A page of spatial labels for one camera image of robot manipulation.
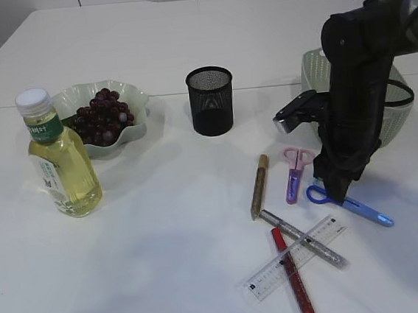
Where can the green wavy plate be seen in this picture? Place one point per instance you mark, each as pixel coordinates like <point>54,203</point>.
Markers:
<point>79,95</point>

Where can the red glitter pen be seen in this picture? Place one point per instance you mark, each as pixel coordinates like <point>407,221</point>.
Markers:
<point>294,278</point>

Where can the clear plastic ruler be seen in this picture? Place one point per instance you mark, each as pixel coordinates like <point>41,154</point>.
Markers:
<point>273,274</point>

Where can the blue scissors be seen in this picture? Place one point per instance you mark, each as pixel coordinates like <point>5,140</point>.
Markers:
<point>318,195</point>

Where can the black mesh pen holder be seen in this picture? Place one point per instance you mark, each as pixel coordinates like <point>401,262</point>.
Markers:
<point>210,98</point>

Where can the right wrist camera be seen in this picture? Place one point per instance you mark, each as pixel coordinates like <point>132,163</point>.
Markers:
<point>295,113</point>

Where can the green plastic basket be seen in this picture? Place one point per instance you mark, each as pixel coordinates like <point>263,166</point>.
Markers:
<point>315,75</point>

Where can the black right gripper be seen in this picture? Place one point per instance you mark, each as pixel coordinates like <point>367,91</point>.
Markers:
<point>349,126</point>

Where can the gold glitter pen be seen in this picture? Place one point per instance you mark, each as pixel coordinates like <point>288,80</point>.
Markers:
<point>259,186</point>

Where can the yellow tea bottle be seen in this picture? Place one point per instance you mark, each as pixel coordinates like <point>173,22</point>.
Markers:
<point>58,155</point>

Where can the pink scissors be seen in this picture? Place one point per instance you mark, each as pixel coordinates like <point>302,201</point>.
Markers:
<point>297,159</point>

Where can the purple grape bunch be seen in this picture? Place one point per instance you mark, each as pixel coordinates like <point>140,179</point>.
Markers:
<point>102,121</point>

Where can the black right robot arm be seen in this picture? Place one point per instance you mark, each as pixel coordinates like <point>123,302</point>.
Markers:
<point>361,46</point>

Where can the silver glitter pen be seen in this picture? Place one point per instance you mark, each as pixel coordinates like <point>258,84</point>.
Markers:
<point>313,245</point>

